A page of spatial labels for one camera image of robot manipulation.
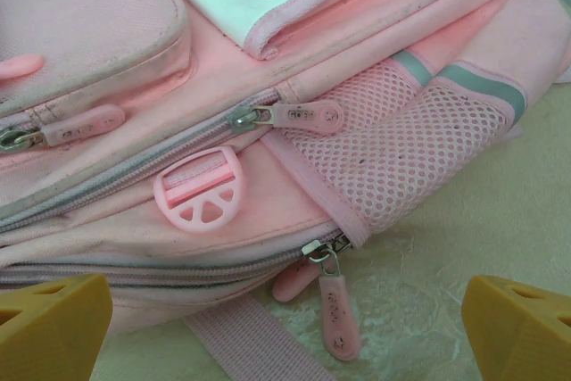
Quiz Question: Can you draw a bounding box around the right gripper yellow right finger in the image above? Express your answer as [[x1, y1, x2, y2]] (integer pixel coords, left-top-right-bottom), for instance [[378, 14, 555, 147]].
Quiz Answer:
[[461, 274, 571, 381]]

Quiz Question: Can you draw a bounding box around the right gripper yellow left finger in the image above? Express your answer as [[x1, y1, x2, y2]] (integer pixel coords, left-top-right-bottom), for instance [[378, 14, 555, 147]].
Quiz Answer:
[[0, 272, 111, 381]]

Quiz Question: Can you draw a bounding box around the pink school backpack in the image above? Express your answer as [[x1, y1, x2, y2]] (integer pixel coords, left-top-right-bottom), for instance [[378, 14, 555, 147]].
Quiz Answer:
[[0, 0, 571, 381]]

